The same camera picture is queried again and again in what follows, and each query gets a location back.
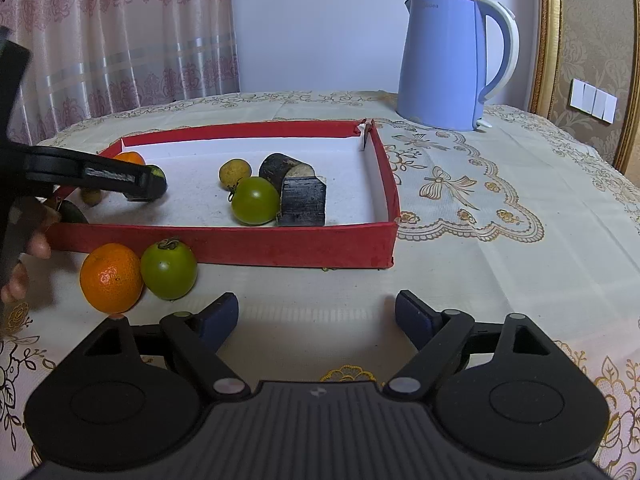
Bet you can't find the blue electric kettle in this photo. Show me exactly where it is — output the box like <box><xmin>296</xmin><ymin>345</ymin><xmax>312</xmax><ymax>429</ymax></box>
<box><xmin>396</xmin><ymin>0</ymin><xmax>521</xmax><ymax>132</ymax></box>

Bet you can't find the person's left hand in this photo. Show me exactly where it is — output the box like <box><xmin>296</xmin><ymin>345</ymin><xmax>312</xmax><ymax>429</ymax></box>
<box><xmin>0</xmin><ymin>200</ymin><xmax>62</xmax><ymax>305</ymax></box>

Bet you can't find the pink patterned curtain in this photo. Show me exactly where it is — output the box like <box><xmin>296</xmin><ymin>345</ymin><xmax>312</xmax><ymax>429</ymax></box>
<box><xmin>0</xmin><ymin>0</ymin><xmax>241</xmax><ymax>146</ymax></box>

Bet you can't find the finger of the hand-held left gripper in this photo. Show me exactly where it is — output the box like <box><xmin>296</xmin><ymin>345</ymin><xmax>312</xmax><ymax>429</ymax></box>
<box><xmin>25</xmin><ymin>147</ymin><xmax>168</xmax><ymax>202</ymax></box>

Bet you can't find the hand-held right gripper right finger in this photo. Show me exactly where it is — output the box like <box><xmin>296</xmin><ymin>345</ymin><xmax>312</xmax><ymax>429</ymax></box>
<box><xmin>382</xmin><ymin>290</ymin><xmax>556</xmax><ymax>401</ymax></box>

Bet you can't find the light green tomato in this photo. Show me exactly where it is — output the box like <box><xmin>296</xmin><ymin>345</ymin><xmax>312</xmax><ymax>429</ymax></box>
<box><xmin>140</xmin><ymin>239</ymin><xmax>199</xmax><ymax>300</ymax></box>

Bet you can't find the dark green tomato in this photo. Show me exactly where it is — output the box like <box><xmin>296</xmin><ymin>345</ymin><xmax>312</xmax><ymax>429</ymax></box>
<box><xmin>230</xmin><ymin>176</ymin><xmax>281</xmax><ymax>226</ymax></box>

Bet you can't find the small orange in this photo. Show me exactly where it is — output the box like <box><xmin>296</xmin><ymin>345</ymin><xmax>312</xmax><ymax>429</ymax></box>
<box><xmin>80</xmin><ymin>243</ymin><xmax>145</xmax><ymax>314</ymax></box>

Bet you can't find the half-cut eggplant chunk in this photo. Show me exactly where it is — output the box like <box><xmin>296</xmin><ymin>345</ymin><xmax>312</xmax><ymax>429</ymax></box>
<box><xmin>276</xmin><ymin>176</ymin><xmax>327</xmax><ymax>227</ymax></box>

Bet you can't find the white wall switch panel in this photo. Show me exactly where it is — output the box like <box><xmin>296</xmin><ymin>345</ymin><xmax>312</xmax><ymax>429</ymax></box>
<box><xmin>570</xmin><ymin>78</ymin><xmax>617</xmax><ymax>124</ymax></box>

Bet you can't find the red shallow cardboard box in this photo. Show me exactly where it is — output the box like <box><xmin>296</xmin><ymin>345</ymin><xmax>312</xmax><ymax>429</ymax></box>
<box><xmin>47</xmin><ymin>119</ymin><xmax>401</xmax><ymax>270</ymax></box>

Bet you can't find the gold wall frame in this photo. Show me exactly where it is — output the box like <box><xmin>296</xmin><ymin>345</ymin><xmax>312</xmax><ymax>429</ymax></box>
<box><xmin>529</xmin><ymin>0</ymin><xmax>640</xmax><ymax>172</ymax></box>

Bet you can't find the round eggplant chunk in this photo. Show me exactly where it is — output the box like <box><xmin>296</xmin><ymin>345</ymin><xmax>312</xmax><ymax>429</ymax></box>
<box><xmin>258</xmin><ymin>153</ymin><xmax>316</xmax><ymax>196</ymax></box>

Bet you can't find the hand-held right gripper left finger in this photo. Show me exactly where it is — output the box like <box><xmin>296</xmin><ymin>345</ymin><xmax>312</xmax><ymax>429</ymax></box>
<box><xmin>87</xmin><ymin>292</ymin><xmax>251</xmax><ymax>402</ymax></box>

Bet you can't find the dark green round fruit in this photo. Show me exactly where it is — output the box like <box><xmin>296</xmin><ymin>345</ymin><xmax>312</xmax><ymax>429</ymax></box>
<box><xmin>59</xmin><ymin>200</ymin><xmax>91</xmax><ymax>224</ymax></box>

